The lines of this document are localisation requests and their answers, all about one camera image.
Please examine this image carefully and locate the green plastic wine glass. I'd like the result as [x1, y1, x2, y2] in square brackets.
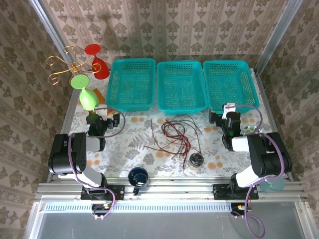
[70, 74, 100, 112]

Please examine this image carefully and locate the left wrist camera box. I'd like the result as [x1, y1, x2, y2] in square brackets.
[94, 104, 114, 120]

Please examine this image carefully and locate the floral patterned table cloth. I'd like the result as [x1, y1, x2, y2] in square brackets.
[58, 68, 291, 179]

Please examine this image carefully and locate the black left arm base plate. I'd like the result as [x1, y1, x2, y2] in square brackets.
[80, 184, 125, 201]

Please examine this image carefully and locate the teal plastic mesh basket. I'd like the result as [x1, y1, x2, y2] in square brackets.
[106, 58, 157, 113]
[203, 60, 260, 115]
[156, 61, 209, 116]

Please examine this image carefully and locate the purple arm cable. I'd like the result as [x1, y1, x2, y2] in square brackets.
[67, 106, 127, 221]
[228, 104, 292, 239]

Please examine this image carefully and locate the gold wire glass rack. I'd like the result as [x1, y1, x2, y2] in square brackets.
[46, 45, 107, 107]

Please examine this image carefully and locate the leaf patterned plate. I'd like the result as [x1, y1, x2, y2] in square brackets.
[240, 124, 263, 137]

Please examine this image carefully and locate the aluminium extrusion frame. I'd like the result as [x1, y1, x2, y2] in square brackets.
[23, 0, 314, 239]

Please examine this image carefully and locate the dark blue mug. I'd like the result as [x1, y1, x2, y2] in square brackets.
[128, 166, 150, 195]

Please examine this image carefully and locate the translucent teal cup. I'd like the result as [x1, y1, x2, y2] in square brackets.
[259, 175, 286, 194]

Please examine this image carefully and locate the black wiring connector box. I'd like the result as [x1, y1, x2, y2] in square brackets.
[230, 203, 253, 219]
[91, 203, 113, 221]

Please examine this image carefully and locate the white slotted cable duct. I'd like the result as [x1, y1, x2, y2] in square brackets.
[43, 202, 234, 213]

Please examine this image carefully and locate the grey metal panel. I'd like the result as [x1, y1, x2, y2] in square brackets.
[37, 211, 304, 239]

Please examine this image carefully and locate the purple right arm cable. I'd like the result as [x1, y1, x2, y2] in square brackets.
[228, 104, 292, 239]

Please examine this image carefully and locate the glass jar with black lid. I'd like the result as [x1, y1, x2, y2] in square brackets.
[188, 153, 204, 174]

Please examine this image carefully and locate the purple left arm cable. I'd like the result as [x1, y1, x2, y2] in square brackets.
[67, 106, 127, 221]

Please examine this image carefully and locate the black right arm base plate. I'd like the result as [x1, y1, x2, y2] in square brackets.
[213, 183, 259, 200]

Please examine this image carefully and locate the red plastic wine glass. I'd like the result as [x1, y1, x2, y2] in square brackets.
[84, 43, 110, 80]

